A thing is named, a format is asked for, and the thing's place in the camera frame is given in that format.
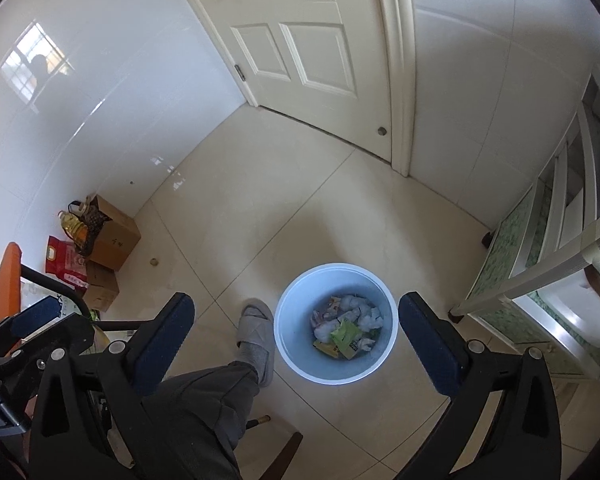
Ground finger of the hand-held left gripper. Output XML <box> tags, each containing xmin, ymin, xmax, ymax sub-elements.
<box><xmin>0</xmin><ymin>296</ymin><xmax>97</xmax><ymax>377</ymax></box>

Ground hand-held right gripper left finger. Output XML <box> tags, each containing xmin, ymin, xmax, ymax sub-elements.
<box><xmin>27</xmin><ymin>292</ymin><xmax>196</xmax><ymax>480</ymax></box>

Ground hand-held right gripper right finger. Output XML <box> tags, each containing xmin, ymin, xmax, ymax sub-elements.
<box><xmin>398</xmin><ymin>291</ymin><xmax>578</xmax><ymax>480</ymax></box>

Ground white plastic trash bin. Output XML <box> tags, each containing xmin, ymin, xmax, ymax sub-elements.
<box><xmin>273</xmin><ymin>261</ymin><xmax>399</xmax><ymax>386</ymax></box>

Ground red rice bag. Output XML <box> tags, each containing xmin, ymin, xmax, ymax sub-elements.
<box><xmin>45</xmin><ymin>236</ymin><xmax>90</xmax><ymax>295</ymax></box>

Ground small cardboard box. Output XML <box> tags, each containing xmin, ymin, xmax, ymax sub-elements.
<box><xmin>82</xmin><ymin>260</ymin><xmax>120</xmax><ymax>312</ymax></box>

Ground person's grey trouser leg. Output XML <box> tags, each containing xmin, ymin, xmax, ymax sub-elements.
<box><xmin>140</xmin><ymin>360</ymin><xmax>261</xmax><ymax>480</ymax></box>

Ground lime green snack wrapper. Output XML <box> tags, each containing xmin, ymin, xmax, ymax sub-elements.
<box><xmin>330</xmin><ymin>320</ymin><xmax>363</xmax><ymax>361</ymax></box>

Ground grey slipper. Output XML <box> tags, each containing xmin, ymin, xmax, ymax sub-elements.
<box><xmin>235</xmin><ymin>297</ymin><xmax>276</xmax><ymax>388</ymax></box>

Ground yellow cooking oil bottle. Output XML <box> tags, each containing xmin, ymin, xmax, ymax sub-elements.
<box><xmin>57</xmin><ymin>201</ymin><xmax>92</xmax><ymax>243</ymax></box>

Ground dark mesh bag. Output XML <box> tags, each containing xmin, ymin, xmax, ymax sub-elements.
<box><xmin>72</xmin><ymin>200</ymin><xmax>112</xmax><ymax>256</ymax></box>

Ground large cardboard box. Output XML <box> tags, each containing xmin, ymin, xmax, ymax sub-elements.
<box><xmin>82</xmin><ymin>194</ymin><xmax>142</xmax><ymax>272</ymax></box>

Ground white cabinet green patterned panels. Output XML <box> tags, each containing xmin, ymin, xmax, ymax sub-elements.
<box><xmin>450</xmin><ymin>60</ymin><xmax>600</xmax><ymax>381</ymax></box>

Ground white panel door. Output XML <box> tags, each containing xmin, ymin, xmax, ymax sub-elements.
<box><xmin>180</xmin><ymin>0</ymin><xmax>416</xmax><ymax>177</ymax></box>

